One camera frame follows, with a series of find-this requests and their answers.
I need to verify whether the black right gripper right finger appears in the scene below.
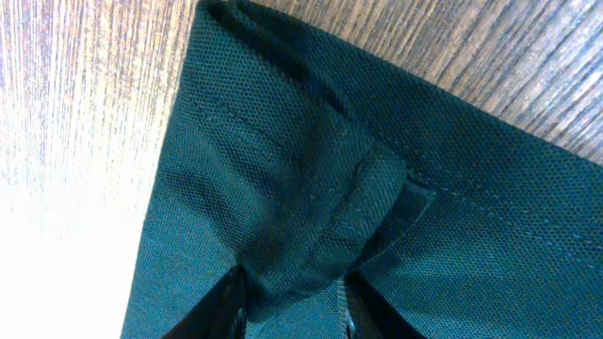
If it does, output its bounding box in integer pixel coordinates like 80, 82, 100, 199
343, 271, 424, 339

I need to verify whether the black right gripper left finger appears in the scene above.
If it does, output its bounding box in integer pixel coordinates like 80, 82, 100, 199
162, 266, 248, 339

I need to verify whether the black polo shirt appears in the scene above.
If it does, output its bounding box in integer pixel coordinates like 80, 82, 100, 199
122, 1, 602, 338

